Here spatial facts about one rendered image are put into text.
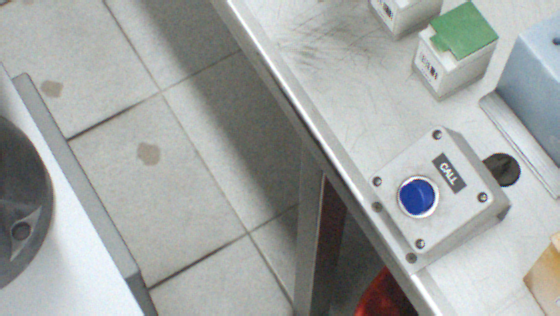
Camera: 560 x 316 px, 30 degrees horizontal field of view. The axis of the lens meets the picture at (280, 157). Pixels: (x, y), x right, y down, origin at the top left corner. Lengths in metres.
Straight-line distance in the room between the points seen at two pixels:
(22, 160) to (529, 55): 0.37
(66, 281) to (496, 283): 0.32
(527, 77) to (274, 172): 1.01
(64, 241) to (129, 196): 1.00
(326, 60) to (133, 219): 0.93
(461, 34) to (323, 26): 0.13
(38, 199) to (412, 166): 0.27
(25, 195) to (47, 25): 1.21
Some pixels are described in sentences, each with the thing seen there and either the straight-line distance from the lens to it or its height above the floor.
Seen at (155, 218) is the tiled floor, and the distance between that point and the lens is 1.76.
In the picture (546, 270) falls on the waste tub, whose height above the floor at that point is 0.93.
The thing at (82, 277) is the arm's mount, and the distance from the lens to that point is 0.77.
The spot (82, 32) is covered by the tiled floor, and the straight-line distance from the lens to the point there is 1.92.
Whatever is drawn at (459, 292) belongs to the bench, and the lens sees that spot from 0.81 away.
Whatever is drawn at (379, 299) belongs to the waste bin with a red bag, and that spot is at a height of 0.43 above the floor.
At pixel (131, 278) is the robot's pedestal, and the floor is 0.87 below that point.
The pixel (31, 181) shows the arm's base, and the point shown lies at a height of 0.96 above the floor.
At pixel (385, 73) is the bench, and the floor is 0.87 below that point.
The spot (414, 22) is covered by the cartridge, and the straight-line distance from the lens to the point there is 0.88.
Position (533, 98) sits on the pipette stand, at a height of 0.93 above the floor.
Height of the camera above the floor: 1.65
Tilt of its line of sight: 67 degrees down
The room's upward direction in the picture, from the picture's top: straight up
